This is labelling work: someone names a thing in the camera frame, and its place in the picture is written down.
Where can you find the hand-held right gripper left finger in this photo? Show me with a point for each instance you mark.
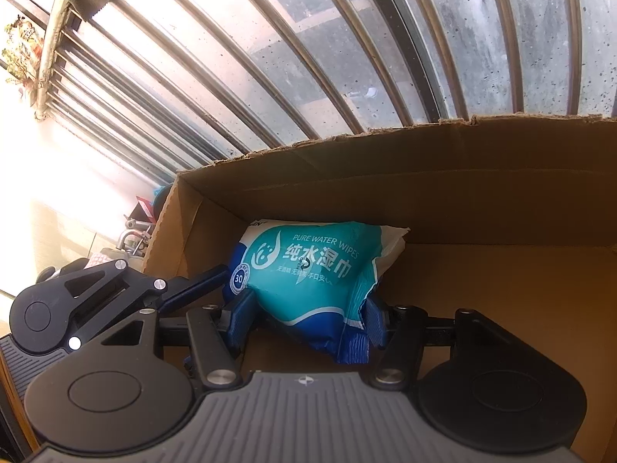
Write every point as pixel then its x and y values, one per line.
pixel 241 320

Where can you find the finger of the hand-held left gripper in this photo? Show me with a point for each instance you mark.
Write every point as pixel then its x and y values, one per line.
pixel 202 278

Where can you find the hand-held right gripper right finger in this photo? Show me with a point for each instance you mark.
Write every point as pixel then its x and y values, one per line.
pixel 375 320

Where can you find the teal wet wipes pack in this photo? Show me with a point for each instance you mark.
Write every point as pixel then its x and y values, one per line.
pixel 308 270

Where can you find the brown cardboard box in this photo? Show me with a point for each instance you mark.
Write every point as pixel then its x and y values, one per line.
pixel 482 202

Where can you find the metal valve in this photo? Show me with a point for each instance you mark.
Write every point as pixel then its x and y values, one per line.
pixel 132 241

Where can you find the red packet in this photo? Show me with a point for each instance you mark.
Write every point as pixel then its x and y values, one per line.
pixel 143 207

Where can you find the dried plant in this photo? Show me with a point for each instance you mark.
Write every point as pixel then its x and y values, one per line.
pixel 21 53

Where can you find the metal window grille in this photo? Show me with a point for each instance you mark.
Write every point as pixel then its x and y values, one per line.
pixel 407 43

